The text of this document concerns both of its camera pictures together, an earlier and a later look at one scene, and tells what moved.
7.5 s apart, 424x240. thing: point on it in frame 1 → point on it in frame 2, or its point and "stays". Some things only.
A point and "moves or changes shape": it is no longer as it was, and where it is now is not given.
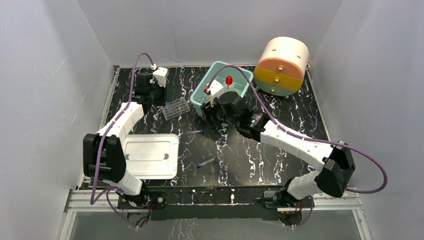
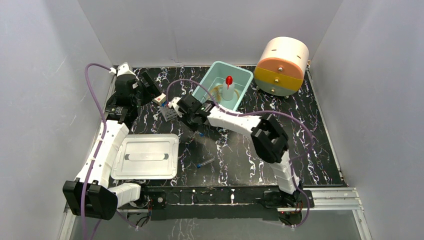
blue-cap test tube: x=199 y=165 stays
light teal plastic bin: x=241 y=80 stays
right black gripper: x=209 y=111 → x=183 y=119
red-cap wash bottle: x=229 y=85 stays
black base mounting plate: x=213 y=202 stays
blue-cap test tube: x=191 y=132 moves or changes shape
